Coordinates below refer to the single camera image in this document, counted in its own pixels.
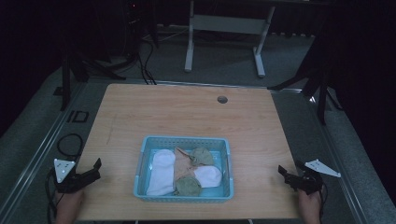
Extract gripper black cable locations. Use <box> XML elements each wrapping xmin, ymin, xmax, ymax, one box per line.
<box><xmin>318</xmin><ymin>181</ymin><xmax>329</xmax><ymax>220</ymax></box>
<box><xmin>44</xmin><ymin>167</ymin><xmax>60</xmax><ymax>224</ymax></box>

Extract light blue plastic basket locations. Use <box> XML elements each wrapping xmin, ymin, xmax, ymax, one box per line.
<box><xmin>133</xmin><ymin>134</ymin><xmax>234</xmax><ymax>204</ymax></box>

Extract black looped floor cable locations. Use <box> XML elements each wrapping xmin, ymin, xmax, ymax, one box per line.
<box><xmin>56</xmin><ymin>133</ymin><xmax>85</xmax><ymax>159</ymax></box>

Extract white metal desk frame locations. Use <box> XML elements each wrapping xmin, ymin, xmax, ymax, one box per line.
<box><xmin>183</xmin><ymin>0</ymin><xmax>276</xmax><ymax>78</ymax></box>

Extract black metal stand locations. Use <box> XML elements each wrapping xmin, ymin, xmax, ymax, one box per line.
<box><xmin>53</xmin><ymin>36</ymin><xmax>127</xmax><ymax>112</ymax></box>
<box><xmin>267</xmin><ymin>46</ymin><xmax>345</xmax><ymax>126</ymax></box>

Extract person's right hand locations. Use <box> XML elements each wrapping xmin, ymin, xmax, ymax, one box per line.
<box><xmin>297</xmin><ymin>189</ymin><xmax>323</xmax><ymax>224</ymax></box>

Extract black hanging cables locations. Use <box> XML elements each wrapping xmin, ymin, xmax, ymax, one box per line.
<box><xmin>135</xmin><ymin>38</ymin><xmax>158</xmax><ymax>86</ymax></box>

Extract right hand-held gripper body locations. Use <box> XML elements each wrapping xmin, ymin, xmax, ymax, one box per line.
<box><xmin>290</xmin><ymin>159</ymin><xmax>342</xmax><ymax>196</ymax></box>

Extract short white sock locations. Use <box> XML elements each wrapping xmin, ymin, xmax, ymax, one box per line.
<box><xmin>193</xmin><ymin>165</ymin><xmax>223</xmax><ymax>189</ymax></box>

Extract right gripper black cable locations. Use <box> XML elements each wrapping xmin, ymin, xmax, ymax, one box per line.
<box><xmin>318</xmin><ymin>181</ymin><xmax>329</xmax><ymax>220</ymax></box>

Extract beige sock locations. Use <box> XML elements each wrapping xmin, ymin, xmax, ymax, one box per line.
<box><xmin>173</xmin><ymin>147</ymin><xmax>201</xmax><ymax>182</ymax></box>

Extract long white sock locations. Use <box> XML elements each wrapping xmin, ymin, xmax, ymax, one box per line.
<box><xmin>146</xmin><ymin>148</ymin><xmax>177</xmax><ymax>197</ymax></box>

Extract person's left hand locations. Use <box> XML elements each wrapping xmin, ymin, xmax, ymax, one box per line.
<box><xmin>55</xmin><ymin>189</ymin><xmax>85</xmax><ymax>224</ymax></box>

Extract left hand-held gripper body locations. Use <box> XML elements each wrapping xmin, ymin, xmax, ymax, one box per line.
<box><xmin>53</xmin><ymin>158</ymin><xmax>94</xmax><ymax>194</ymax></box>

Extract green sock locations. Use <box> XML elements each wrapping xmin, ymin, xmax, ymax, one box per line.
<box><xmin>174</xmin><ymin>175</ymin><xmax>203</xmax><ymax>197</ymax></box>
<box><xmin>188</xmin><ymin>147</ymin><xmax>216</xmax><ymax>167</ymax></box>

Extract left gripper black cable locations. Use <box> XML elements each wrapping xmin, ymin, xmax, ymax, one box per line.
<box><xmin>44</xmin><ymin>167</ymin><xmax>60</xmax><ymax>224</ymax></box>

